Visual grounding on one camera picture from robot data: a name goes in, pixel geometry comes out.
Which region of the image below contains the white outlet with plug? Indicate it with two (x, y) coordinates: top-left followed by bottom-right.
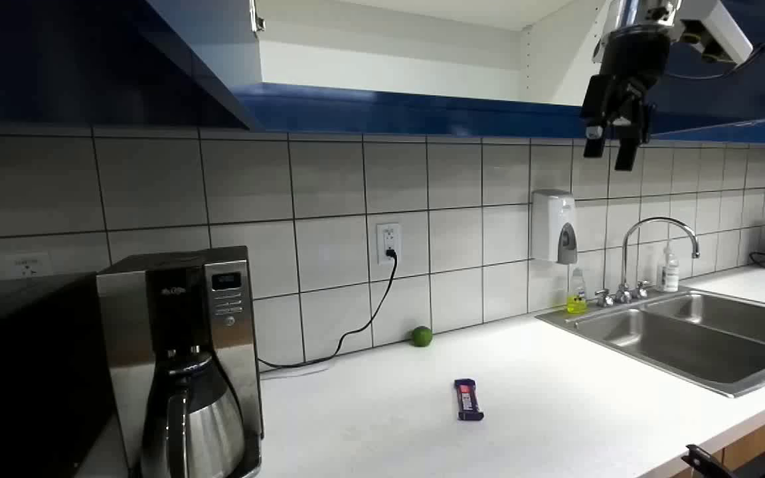
(375, 222), (406, 270)

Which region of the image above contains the purple protein bar pack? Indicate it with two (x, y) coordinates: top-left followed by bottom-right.
(452, 378), (488, 425)

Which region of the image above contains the green lime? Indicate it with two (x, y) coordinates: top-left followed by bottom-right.
(406, 325), (437, 352)

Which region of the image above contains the black power cable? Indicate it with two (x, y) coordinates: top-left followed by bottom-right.
(256, 250), (402, 374)

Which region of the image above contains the black steel coffee maker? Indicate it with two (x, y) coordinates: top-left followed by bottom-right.
(93, 246), (269, 478)

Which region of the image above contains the small white bottle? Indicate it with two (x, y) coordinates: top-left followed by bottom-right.
(658, 246), (685, 296)

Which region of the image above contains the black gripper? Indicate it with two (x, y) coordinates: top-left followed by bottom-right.
(579, 25), (674, 174)

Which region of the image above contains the stainless steel sink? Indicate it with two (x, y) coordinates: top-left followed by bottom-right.
(536, 288), (765, 398)

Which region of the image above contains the white wall soap dispenser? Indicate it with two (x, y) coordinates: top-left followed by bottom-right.
(528, 190), (583, 270)

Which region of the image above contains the steel coffee carafe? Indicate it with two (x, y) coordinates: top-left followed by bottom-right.
(136, 348), (256, 478)

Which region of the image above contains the yellow dish soap bottle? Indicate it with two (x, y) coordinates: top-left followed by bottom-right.
(560, 264), (593, 320)

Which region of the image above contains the closed blue wall cabinet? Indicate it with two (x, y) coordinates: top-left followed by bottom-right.
(650, 109), (765, 150)

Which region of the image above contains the black chair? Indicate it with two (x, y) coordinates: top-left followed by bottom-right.
(680, 420), (765, 478)

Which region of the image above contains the blue cabinet door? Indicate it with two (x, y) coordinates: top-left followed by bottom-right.
(616, 0), (765, 135)
(0, 0), (261, 134)

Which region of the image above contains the chrome sink faucet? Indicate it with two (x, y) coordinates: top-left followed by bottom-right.
(593, 214), (705, 311)

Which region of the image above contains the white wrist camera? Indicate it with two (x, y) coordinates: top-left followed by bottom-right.
(680, 0), (754, 69)

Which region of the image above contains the white open wall cabinet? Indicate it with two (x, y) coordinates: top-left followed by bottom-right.
(147, 0), (624, 145)

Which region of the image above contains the black microwave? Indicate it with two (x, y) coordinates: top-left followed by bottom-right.
(0, 273), (123, 478)

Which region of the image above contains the empty white wall outlet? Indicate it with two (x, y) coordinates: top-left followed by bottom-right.
(13, 254), (54, 281)

